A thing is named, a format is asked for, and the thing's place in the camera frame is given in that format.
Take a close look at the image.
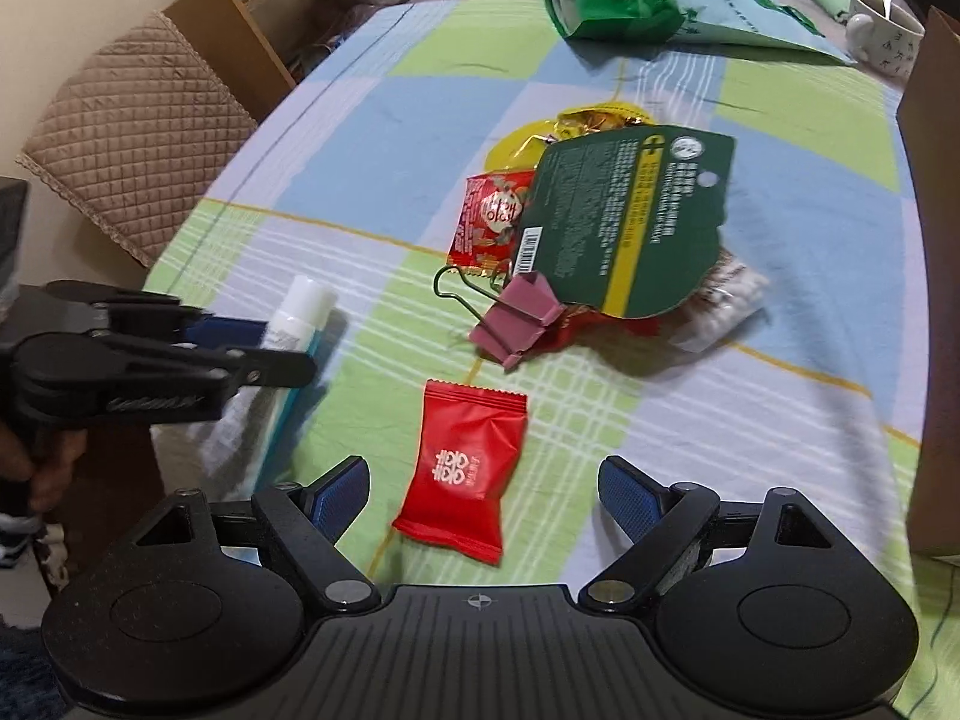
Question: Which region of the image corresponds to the light blue pouch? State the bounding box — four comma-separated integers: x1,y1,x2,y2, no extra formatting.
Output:
667,0,856,65

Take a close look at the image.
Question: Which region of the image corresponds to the dark green card package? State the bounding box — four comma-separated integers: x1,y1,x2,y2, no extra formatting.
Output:
512,125,737,320

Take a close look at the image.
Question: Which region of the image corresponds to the red candy packet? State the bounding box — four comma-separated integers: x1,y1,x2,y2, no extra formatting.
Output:
391,379,530,565

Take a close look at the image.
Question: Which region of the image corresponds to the red snack packet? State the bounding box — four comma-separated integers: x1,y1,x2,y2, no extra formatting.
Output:
448,171,537,278

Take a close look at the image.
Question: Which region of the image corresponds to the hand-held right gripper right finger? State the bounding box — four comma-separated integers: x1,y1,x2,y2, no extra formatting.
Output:
576,454,837,612

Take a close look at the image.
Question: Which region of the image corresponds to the white and blue toothpaste tube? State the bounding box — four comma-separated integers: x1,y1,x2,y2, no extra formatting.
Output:
154,275,336,488

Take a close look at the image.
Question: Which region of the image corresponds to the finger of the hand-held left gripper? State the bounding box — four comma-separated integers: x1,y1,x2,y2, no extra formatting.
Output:
11,330,317,425
45,280,267,350

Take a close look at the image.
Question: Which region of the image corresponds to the pink binder clip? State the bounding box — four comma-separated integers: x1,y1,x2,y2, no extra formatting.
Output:
433,262,566,374

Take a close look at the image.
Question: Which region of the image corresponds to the person's left hand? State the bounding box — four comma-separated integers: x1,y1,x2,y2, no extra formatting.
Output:
0,420,87,515

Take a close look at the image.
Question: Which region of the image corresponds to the quilted beige chair cover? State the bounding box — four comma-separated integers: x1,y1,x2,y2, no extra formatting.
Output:
15,9,256,267

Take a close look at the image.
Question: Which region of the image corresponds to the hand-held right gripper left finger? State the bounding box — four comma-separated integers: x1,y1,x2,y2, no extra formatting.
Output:
133,456,382,612

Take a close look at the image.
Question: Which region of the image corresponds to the brown cardboard box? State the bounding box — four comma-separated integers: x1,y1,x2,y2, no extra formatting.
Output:
896,6,960,560

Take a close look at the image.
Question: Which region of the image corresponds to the gold candy wrapper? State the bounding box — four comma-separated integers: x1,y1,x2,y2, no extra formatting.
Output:
556,106,653,143

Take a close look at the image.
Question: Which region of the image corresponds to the patterned mug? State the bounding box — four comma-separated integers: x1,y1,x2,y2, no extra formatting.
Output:
847,0,927,80

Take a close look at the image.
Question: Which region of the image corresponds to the yellow packet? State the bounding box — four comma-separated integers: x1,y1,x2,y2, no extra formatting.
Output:
486,109,638,173

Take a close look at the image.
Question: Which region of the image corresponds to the white and brown snack packet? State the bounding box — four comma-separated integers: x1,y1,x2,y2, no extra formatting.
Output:
671,247,770,352

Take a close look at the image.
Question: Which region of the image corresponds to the wooden shelf cabinet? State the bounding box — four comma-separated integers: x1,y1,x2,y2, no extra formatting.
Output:
161,0,481,121

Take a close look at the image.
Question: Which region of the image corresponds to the checkered tablecloth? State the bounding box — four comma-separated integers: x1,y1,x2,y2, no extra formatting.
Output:
142,0,960,713

